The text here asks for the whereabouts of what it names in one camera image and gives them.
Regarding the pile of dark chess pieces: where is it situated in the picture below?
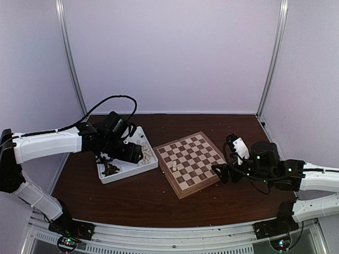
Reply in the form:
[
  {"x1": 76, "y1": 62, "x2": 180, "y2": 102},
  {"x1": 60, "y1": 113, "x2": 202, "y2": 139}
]
[{"x1": 100, "y1": 157, "x2": 120, "y2": 177}]

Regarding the aluminium corner post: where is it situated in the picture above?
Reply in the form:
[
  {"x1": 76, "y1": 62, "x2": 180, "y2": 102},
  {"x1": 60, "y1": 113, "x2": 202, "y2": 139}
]
[
  {"x1": 256, "y1": 0, "x2": 289, "y2": 120},
  {"x1": 55, "y1": 0, "x2": 87, "y2": 115}
]

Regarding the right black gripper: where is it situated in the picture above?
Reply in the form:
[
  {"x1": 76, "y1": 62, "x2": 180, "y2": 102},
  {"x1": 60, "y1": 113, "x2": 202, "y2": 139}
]
[{"x1": 212, "y1": 153, "x2": 273, "y2": 185}]

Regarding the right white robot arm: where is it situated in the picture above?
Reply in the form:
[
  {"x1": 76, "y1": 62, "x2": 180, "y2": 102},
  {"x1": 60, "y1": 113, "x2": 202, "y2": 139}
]
[{"x1": 211, "y1": 139, "x2": 338, "y2": 234}]

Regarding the right control circuit board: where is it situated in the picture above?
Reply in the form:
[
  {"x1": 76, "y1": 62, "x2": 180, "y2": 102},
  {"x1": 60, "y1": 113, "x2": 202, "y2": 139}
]
[{"x1": 271, "y1": 238, "x2": 291, "y2": 251}]

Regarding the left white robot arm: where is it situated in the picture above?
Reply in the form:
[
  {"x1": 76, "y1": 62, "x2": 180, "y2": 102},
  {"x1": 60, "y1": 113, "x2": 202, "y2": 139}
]
[{"x1": 1, "y1": 112, "x2": 143, "y2": 235}]

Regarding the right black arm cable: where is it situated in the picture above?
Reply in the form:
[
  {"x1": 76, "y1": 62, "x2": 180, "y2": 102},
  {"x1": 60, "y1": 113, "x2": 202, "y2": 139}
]
[{"x1": 222, "y1": 140, "x2": 287, "y2": 195}]

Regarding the wooden chess board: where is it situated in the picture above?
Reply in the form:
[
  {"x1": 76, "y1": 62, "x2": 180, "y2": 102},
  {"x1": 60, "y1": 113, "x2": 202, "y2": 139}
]
[{"x1": 154, "y1": 132, "x2": 226, "y2": 199}]

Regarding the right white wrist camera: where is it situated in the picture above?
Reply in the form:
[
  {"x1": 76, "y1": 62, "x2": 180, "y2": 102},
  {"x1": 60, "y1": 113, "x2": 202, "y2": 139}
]
[{"x1": 226, "y1": 133, "x2": 250, "y2": 165}]

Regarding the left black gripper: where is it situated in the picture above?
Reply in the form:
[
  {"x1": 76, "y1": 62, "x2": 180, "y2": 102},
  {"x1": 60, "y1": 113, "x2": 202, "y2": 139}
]
[{"x1": 102, "y1": 136, "x2": 144, "y2": 164}]

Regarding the right aluminium corner post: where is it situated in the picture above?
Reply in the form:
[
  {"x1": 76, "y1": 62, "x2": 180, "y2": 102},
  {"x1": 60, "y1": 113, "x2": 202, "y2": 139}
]
[{"x1": 256, "y1": 0, "x2": 289, "y2": 120}]

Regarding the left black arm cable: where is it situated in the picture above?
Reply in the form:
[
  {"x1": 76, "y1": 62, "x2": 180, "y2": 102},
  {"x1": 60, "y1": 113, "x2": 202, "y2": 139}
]
[{"x1": 76, "y1": 95, "x2": 138, "y2": 128}]

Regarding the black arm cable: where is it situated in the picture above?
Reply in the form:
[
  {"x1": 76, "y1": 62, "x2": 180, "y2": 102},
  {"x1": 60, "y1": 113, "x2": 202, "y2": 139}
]
[
  {"x1": 76, "y1": 95, "x2": 138, "y2": 128},
  {"x1": 222, "y1": 140, "x2": 287, "y2": 195}
]

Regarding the left aluminium corner post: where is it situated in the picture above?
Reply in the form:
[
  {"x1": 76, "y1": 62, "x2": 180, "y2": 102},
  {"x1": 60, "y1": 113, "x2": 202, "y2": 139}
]
[{"x1": 55, "y1": 0, "x2": 87, "y2": 115}]

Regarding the aluminium front rail frame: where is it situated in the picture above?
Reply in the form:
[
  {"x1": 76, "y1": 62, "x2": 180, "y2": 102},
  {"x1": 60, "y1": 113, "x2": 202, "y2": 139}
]
[{"x1": 19, "y1": 211, "x2": 330, "y2": 253}]

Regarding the control circuit board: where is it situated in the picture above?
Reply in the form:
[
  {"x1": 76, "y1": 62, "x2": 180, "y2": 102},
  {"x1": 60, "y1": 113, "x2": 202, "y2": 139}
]
[
  {"x1": 271, "y1": 238, "x2": 291, "y2": 251},
  {"x1": 57, "y1": 236, "x2": 78, "y2": 252}
]

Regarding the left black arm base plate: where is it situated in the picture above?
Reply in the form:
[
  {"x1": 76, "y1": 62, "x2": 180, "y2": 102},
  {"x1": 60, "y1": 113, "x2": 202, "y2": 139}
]
[{"x1": 48, "y1": 214, "x2": 95, "y2": 240}]

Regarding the pile of white chess pieces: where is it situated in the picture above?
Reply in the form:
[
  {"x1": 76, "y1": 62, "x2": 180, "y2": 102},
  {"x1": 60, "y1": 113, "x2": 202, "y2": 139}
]
[{"x1": 137, "y1": 140, "x2": 153, "y2": 165}]

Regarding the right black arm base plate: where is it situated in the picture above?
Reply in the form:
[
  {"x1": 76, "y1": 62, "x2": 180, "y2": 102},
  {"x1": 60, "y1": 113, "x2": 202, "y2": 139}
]
[{"x1": 253, "y1": 217, "x2": 299, "y2": 240}]

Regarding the white plastic divided tray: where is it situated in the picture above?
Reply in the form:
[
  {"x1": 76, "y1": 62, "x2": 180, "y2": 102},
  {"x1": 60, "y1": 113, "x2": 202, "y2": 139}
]
[{"x1": 96, "y1": 126, "x2": 158, "y2": 184}]

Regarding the left control circuit board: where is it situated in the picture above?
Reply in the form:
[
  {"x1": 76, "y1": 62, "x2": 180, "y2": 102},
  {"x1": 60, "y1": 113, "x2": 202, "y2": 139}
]
[{"x1": 57, "y1": 236, "x2": 78, "y2": 252}]

